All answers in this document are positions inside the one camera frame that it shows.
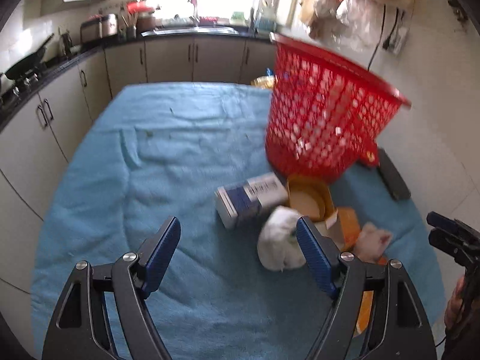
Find black power cable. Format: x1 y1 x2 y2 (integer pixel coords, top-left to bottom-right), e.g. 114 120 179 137
367 4 392 72

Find red plastic mesh basket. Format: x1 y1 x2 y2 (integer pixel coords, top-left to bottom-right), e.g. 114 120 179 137
265 32 412 185

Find hanging plastic bags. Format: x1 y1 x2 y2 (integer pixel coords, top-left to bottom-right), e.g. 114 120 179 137
300 0 417 51

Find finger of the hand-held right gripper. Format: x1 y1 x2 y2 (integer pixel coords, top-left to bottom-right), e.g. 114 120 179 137
427 212 480 242
428 229 480 267

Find utensil holder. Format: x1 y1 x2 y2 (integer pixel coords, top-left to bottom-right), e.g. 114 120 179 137
119 5 139 39

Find blue and white counter box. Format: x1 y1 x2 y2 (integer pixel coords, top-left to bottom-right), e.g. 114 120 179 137
258 5 277 32

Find white wrapper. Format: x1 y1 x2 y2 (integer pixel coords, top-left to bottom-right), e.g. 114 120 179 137
354 222 394 264

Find blue towel cloth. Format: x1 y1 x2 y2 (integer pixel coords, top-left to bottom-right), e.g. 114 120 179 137
31 82 447 360

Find pot with red lid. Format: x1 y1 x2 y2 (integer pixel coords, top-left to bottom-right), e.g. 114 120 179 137
127 2 156 32

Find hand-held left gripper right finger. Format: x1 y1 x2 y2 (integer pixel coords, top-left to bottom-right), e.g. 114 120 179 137
295 215 439 360

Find steel rice cooker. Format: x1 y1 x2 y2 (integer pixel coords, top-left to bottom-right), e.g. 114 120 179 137
80 14 119 40

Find orange cardboard box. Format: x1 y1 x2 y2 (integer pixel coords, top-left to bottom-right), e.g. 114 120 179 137
287 174 338 223

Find yellow plastic bag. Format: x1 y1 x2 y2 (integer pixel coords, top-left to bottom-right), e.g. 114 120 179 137
250 76 276 90

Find gas stove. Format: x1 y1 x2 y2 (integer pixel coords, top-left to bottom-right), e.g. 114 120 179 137
0 69 42 107

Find white paper towel wad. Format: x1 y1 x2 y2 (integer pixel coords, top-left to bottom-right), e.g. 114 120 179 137
257 205 308 271

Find steel kitchen sink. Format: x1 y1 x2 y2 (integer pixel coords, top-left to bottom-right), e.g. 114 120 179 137
154 26 239 35

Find blue and white carton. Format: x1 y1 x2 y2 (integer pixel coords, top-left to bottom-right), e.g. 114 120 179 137
214 172 289 230

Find person's right hand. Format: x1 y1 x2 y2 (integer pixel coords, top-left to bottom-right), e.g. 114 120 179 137
444 275 469 331

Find orange packet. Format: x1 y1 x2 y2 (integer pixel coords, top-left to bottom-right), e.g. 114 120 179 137
325 207 361 252

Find wall socket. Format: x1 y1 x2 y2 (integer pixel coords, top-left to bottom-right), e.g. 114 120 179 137
382 26 409 55

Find black wok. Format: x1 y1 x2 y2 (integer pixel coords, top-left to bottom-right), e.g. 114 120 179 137
3 34 55 80

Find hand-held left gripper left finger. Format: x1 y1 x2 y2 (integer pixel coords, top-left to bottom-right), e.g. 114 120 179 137
42 216 182 360

